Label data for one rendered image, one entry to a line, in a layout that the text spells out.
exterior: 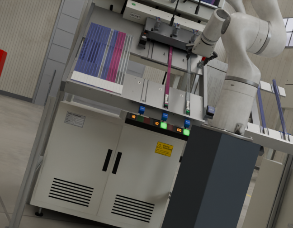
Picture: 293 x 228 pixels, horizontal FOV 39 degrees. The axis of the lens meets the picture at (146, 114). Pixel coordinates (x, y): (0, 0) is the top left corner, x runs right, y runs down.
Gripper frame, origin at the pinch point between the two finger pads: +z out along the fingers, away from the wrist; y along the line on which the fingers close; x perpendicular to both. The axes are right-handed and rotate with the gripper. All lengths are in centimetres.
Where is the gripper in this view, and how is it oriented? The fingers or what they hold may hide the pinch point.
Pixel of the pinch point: (196, 59)
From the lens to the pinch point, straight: 214.8
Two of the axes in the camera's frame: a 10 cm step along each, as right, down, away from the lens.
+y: -9.5, -2.8, -1.4
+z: -2.8, 5.5, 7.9
